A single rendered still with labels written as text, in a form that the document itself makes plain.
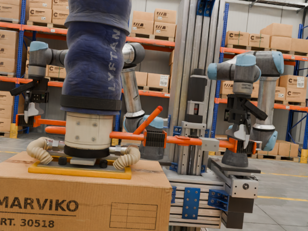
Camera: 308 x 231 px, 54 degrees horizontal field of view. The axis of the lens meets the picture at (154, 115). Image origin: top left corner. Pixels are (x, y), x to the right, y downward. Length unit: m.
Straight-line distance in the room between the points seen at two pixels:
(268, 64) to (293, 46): 7.90
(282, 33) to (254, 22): 1.46
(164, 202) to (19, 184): 0.46
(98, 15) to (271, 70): 0.96
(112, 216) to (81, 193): 0.12
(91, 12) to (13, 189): 0.62
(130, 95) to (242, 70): 0.73
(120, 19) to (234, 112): 0.54
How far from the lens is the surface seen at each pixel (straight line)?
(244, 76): 1.21
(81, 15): 1.08
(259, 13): 10.76
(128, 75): 1.69
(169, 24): 8.56
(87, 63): 1.06
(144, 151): 1.66
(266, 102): 1.69
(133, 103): 1.72
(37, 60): 1.43
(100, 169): 1.05
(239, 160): 1.75
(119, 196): 1.00
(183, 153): 1.78
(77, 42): 1.08
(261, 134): 1.71
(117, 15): 1.10
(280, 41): 9.40
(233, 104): 1.22
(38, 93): 1.42
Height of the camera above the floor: 1.36
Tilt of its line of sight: 3 degrees down
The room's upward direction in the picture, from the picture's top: 6 degrees clockwise
